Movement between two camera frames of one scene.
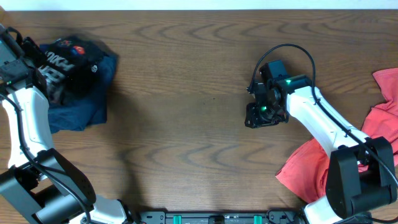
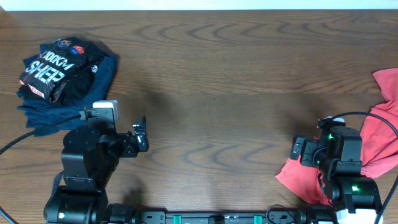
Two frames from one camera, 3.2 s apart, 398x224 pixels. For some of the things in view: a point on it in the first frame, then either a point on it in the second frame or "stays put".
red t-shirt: (307, 171) stays put
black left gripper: (38, 54) to (131, 148)
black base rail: (263, 216) stays put
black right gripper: (255, 120) to (311, 147)
